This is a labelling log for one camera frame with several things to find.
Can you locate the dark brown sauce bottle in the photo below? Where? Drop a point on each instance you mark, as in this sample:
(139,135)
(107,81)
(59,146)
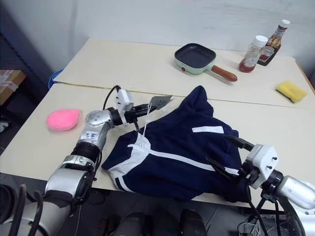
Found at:
(270,46)

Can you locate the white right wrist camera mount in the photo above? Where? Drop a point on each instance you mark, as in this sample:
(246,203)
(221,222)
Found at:
(264,159)

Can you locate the clear ketchup bottle white cap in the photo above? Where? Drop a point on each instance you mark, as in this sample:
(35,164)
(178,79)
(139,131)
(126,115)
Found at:
(251,55)

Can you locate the brown cardboard box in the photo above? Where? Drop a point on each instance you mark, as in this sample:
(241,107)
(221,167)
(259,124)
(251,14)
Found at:
(9,82)

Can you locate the pink fluffy sponge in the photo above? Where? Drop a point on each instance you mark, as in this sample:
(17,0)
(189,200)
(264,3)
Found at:
(62,119)

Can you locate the green square frying pan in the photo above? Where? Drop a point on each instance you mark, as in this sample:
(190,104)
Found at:
(194,57)

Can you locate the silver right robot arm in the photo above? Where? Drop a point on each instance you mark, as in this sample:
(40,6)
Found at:
(296,190)

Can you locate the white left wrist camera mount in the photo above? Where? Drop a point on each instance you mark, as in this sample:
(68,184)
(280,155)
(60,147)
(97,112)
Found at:
(125,99)

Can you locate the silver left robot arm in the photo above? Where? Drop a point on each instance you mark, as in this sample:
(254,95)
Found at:
(94,127)

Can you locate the yellow sponge dark underside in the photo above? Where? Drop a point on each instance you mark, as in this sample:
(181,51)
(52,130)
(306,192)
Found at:
(292,89)

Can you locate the navy blue white-striped jacket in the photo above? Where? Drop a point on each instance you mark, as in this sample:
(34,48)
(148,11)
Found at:
(182,140)

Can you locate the blue round bin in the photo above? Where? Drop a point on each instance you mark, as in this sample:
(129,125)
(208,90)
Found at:
(54,76)

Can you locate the dark rounded shape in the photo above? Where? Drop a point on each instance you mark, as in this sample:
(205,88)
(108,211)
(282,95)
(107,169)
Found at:
(134,225)
(193,222)

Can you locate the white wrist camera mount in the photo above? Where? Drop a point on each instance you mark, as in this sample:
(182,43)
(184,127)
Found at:
(125,99)
(264,159)

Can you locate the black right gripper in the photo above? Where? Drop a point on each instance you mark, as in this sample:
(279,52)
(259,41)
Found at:
(247,170)

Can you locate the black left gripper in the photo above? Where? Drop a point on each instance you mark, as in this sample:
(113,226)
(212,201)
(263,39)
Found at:
(130,116)

